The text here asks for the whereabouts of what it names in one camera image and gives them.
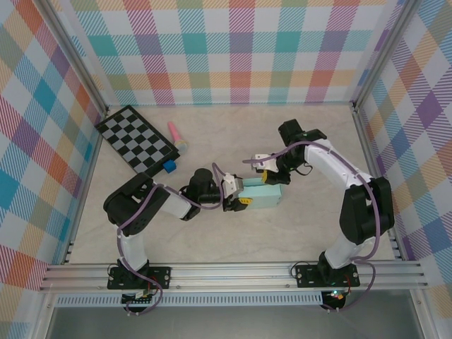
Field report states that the black grey checkerboard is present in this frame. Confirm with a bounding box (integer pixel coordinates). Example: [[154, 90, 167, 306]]
[[95, 105, 182, 176]]

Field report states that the slotted grey cable duct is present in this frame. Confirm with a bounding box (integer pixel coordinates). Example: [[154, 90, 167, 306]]
[[54, 295, 326, 308]]

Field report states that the aluminium side rail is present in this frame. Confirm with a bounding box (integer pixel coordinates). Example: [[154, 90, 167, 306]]
[[62, 105, 109, 266], [351, 102, 403, 262]]

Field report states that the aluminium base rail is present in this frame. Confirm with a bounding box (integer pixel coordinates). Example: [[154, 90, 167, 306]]
[[38, 261, 430, 293]]

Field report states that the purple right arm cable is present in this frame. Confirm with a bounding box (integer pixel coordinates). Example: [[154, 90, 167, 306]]
[[242, 141, 384, 314]]

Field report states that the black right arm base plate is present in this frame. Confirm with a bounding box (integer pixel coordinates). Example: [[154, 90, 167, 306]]
[[295, 263, 360, 289]]

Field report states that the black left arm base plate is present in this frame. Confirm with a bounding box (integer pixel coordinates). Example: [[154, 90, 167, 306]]
[[107, 265, 173, 291]]

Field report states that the small circuit board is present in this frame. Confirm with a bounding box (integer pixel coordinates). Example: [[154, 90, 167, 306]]
[[323, 289, 349, 305], [121, 290, 158, 307]]

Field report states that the mint green paper box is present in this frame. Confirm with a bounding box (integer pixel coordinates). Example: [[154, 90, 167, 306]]
[[242, 177, 283, 210]]

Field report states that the pink toy microphone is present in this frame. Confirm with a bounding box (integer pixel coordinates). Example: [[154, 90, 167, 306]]
[[167, 121, 190, 153]]

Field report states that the aluminium frame post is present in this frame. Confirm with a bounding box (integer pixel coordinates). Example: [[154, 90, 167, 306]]
[[351, 0, 424, 114], [37, 0, 109, 116]]

